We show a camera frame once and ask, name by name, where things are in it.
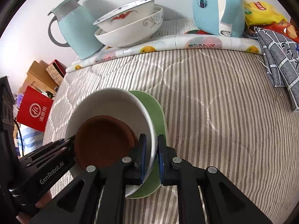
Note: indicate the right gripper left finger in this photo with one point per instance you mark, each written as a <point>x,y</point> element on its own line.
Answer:
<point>97,195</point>

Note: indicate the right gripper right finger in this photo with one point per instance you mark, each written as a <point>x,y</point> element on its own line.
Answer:
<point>204,195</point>

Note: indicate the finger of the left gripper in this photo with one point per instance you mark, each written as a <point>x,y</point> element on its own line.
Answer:
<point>49,152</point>

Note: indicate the brown small bowl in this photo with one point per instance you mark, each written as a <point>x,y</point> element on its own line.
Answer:
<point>102,141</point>

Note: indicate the green square plate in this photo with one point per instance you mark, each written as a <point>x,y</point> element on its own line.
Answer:
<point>152,183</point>

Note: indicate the person's left hand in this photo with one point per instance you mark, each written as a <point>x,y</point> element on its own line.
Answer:
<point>24,218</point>

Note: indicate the red paper bag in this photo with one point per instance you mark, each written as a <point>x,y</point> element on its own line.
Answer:
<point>34,109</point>

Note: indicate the brown cardboard box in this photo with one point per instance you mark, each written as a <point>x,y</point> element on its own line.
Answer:
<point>38,78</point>

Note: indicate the patterned small box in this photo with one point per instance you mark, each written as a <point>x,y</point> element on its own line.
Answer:
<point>56,70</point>

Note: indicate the striped quilted table cover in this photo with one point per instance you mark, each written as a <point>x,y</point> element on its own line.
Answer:
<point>220,108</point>

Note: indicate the light blue thermos jug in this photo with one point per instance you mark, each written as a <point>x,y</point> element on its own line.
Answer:
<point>75,23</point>

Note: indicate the white grey-patterned large bowl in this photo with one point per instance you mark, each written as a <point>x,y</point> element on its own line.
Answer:
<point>133,33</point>

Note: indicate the blue patterned porcelain bowl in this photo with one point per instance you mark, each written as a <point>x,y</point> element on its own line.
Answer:
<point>125,15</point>

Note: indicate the grey checkered folded cloth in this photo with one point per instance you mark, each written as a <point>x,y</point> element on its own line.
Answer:
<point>280,59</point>

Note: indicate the red snack bag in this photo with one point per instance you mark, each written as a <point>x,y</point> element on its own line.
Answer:
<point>285,28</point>

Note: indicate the yellow chips bag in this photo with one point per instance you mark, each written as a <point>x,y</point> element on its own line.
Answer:
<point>262,13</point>

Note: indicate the light blue electric kettle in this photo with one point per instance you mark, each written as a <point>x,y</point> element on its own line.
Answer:
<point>220,17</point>

